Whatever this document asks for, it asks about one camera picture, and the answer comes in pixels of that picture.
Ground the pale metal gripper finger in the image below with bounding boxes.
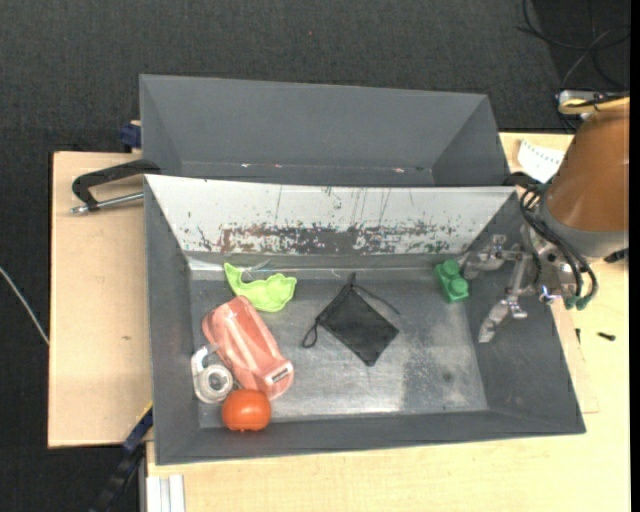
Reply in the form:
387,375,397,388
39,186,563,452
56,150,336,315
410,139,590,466
477,295,530,345
458,233,507,280

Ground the pink clear plastic bottle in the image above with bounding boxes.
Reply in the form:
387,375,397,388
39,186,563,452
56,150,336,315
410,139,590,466
201,295,295,402

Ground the pale wood board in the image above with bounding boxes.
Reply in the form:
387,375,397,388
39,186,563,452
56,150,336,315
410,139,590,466
47,149,155,450

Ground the grey metal bin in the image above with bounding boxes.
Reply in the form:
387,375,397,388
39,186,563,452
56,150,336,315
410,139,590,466
138,73,587,466

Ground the orange toy tomato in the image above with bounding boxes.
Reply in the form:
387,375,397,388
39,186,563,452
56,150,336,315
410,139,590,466
221,388,273,433

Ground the green toy brick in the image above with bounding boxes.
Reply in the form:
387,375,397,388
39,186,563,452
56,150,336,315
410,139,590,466
432,258,471,305

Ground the black mesh drawstring pouch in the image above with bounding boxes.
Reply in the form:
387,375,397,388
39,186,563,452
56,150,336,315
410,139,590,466
301,272,402,368

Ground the light green whale toy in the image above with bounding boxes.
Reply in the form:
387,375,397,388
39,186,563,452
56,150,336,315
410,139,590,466
223,261,298,315

